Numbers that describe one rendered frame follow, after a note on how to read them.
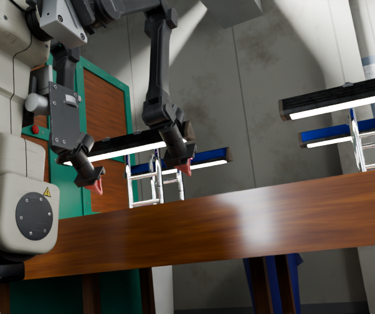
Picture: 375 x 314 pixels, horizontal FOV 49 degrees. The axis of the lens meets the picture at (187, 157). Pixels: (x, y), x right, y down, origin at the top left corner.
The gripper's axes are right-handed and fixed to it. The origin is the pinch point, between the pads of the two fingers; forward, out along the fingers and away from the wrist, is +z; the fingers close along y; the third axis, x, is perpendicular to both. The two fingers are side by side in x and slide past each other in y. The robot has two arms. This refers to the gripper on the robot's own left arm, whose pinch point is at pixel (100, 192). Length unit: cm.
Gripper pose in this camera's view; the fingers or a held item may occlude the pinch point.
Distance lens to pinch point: 156.7
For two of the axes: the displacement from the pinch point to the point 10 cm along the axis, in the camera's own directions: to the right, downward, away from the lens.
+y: -9.2, 1.8, 3.4
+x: -1.5, 6.3, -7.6
